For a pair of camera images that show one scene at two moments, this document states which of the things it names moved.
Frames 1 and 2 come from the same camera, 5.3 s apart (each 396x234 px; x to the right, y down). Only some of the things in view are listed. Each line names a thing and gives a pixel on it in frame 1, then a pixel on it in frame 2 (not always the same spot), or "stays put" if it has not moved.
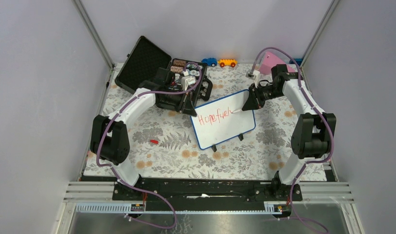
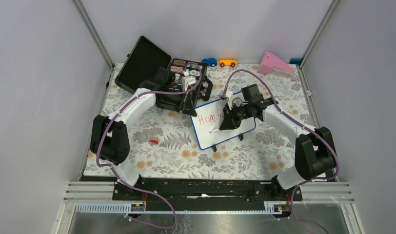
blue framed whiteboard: x=215 y=123 stays put
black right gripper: x=251 y=103 to x=230 y=121
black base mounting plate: x=207 y=194 stays put
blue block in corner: x=298 y=61 stays put
